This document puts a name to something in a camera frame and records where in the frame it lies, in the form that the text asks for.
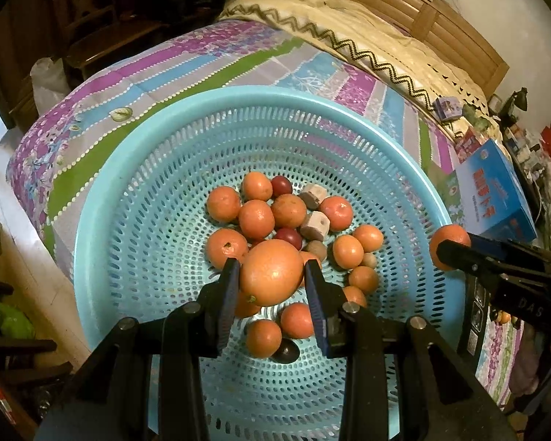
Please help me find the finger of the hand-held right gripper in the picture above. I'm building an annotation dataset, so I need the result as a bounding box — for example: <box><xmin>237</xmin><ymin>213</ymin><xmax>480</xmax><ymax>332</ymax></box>
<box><xmin>467</xmin><ymin>233</ymin><xmax>551</xmax><ymax>262</ymax></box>
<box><xmin>435</xmin><ymin>238</ymin><xmax>506</xmax><ymax>290</ymax></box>

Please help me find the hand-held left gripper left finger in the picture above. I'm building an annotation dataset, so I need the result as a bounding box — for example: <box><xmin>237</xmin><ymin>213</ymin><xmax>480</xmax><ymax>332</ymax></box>
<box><xmin>41</xmin><ymin>258</ymin><xmax>242</xmax><ymax>441</ymax></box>

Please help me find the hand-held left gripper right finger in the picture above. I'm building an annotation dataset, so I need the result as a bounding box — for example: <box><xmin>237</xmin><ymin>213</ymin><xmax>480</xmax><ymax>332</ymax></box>
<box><xmin>304</xmin><ymin>259</ymin><xmax>515</xmax><ymax>441</ymax></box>

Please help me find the small orange tangerine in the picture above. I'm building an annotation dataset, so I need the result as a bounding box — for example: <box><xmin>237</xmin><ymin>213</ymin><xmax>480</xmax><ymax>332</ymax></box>
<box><xmin>429</xmin><ymin>223</ymin><xmax>472</xmax><ymax>272</ymax></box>

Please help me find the pile of oranges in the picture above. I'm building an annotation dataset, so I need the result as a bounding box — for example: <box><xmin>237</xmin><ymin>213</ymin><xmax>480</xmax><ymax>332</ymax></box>
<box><xmin>495</xmin><ymin>310</ymin><xmax>524</xmax><ymax>329</ymax></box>

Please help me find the large orange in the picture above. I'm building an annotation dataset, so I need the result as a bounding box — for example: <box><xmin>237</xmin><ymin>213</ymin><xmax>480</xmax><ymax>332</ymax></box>
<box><xmin>240</xmin><ymin>239</ymin><xmax>305</xmax><ymax>308</ymax></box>

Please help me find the heap of tangerines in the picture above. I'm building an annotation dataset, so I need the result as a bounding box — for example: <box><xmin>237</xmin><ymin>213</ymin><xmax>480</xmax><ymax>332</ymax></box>
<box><xmin>205</xmin><ymin>171</ymin><xmax>385</xmax><ymax>359</ymax></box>

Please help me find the teal perforated plastic basket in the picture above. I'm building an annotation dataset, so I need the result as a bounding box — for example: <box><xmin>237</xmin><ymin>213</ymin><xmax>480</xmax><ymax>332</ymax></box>
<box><xmin>73</xmin><ymin>85</ymin><xmax>467</xmax><ymax>441</ymax></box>

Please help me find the blue cardboard box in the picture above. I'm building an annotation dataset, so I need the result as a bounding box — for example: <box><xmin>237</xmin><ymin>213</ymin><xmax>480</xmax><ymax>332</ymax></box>
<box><xmin>454</xmin><ymin>139</ymin><xmax>538</xmax><ymax>242</ymax></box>

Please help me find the dark plum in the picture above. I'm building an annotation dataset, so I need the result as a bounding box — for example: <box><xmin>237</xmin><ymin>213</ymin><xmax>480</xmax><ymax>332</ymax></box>
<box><xmin>272</xmin><ymin>339</ymin><xmax>300</xmax><ymax>363</ymax></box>

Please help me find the pink cloth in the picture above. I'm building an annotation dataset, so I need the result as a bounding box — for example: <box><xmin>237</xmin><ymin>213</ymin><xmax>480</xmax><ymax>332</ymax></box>
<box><xmin>509</xmin><ymin>326</ymin><xmax>551</xmax><ymax>405</ymax></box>

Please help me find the red plum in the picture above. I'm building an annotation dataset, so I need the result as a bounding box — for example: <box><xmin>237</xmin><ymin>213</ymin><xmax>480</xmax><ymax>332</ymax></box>
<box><xmin>270</xmin><ymin>175</ymin><xmax>292</xmax><ymax>198</ymax></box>
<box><xmin>274</xmin><ymin>227</ymin><xmax>302</xmax><ymax>249</ymax></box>

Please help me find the pale speckled cube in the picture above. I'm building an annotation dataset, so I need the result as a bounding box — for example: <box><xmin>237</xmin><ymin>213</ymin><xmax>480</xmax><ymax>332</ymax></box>
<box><xmin>302</xmin><ymin>211</ymin><xmax>328</xmax><ymax>242</ymax></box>
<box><xmin>300</xmin><ymin>183</ymin><xmax>327</xmax><ymax>203</ymax></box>

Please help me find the dark green leafy bundle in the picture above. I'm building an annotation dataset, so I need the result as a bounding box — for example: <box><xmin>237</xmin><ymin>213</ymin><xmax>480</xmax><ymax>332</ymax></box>
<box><xmin>461</xmin><ymin>101</ymin><xmax>503</xmax><ymax>134</ymax></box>

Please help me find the purple printed pack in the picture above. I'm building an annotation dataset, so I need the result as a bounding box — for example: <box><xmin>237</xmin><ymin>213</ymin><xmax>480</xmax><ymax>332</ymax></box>
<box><xmin>434</xmin><ymin>96</ymin><xmax>462</xmax><ymax>122</ymax></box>

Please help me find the black desk lamp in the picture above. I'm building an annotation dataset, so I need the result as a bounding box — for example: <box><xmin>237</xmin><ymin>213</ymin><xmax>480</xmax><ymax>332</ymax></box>
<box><xmin>500</xmin><ymin>87</ymin><xmax>529</xmax><ymax>125</ymax></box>

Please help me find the green plastic bag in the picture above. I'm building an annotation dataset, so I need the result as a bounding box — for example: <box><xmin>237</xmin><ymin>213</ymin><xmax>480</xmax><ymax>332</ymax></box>
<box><xmin>0</xmin><ymin>301</ymin><xmax>35</xmax><ymax>341</ymax></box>

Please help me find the wooden headboard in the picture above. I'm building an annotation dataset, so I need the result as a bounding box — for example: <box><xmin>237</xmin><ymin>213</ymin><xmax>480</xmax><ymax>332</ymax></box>
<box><xmin>335</xmin><ymin>0</ymin><xmax>510</xmax><ymax>97</ymax></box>

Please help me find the floral striped bed sheet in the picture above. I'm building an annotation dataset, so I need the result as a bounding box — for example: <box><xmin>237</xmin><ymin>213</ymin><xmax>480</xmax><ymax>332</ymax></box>
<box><xmin>7</xmin><ymin>21</ymin><xmax>524</xmax><ymax>409</ymax></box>

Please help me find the cream quilt zigzag trim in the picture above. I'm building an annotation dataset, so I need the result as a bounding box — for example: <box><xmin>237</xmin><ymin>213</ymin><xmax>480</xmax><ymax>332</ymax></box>
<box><xmin>218</xmin><ymin>0</ymin><xmax>503</xmax><ymax>141</ymax></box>

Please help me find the white plastic bag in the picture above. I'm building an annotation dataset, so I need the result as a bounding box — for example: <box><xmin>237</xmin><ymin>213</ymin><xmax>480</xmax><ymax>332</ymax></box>
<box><xmin>30</xmin><ymin>57</ymin><xmax>72</xmax><ymax>115</ymax></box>

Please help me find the wooden chair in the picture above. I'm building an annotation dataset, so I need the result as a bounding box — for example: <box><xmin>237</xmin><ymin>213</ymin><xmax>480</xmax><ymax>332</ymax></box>
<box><xmin>41</xmin><ymin>0</ymin><xmax>175</xmax><ymax>79</ymax></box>

